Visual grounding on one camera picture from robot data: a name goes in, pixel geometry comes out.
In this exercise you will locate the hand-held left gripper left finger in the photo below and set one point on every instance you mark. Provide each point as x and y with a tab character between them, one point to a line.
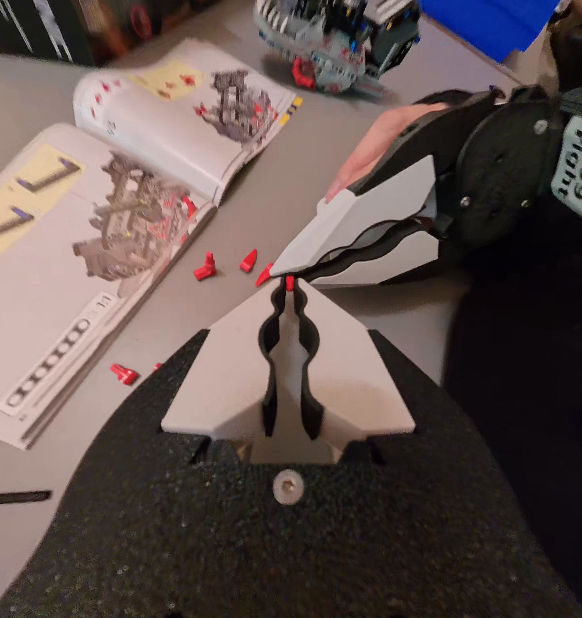
223	386

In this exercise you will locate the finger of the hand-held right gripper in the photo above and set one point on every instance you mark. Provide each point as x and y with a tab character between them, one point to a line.
392	263
368	217

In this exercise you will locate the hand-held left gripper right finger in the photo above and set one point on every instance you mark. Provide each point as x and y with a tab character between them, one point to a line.
358	386

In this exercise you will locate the person's right forearm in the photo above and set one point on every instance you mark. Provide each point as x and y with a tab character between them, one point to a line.
527	386

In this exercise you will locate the grey desk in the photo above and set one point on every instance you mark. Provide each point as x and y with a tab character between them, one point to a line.
252	193

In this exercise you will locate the person's right hand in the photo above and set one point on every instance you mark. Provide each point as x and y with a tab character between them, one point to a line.
368	145

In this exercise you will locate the large blue plastic bin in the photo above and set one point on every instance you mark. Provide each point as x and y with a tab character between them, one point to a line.
484	24

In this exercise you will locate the grey toy brick vehicle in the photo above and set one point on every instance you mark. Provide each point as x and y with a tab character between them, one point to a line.
339	43

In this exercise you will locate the open instruction booklet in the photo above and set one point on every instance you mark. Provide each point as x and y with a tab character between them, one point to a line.
39	314

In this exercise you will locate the black flat strip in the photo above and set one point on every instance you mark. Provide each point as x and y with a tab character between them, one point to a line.
15	498

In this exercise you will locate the dark toy box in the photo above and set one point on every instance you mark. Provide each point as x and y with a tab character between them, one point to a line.
78	24

